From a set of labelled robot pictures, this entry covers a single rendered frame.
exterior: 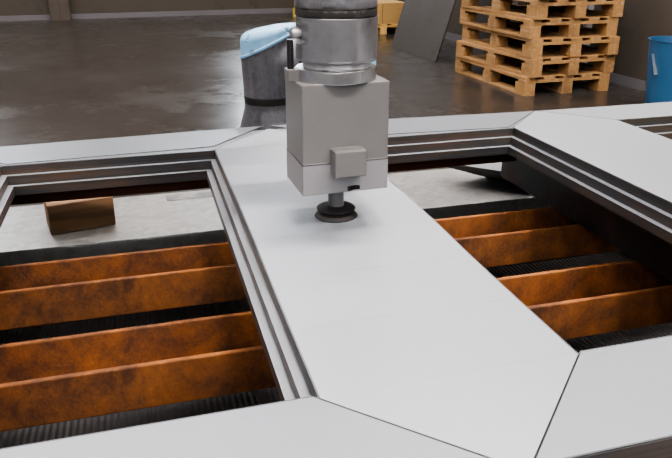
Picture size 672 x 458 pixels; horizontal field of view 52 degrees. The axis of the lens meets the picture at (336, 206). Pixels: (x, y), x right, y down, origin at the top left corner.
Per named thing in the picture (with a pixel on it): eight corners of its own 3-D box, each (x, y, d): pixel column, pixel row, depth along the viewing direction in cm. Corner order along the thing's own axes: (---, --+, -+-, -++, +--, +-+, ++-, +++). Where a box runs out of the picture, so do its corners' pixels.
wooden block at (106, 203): (109, 213, 118) (105, 185, 116) (116, 224, 113) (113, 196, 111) (46, 223, 114) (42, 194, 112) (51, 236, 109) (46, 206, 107)
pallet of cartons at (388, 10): (411, 33, 921) (412, 2, 907) (358, 35, 900) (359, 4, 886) (380, 24, 1017) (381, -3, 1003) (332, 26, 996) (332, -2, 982)
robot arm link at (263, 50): (246, 87, 146) (240, 21, 141) (310, 85, 146) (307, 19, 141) (239, 100, 135) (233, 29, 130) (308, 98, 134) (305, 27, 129)
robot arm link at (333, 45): (390, 18, 60) (299, 21, 58) (389, 70, 62) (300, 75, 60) (361, 10, 67) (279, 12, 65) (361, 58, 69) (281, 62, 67)
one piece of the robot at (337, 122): (302, 48, 57) (305, 232, 63) (404, 44, 59) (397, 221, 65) (276, 34, 65) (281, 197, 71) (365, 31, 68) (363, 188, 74)
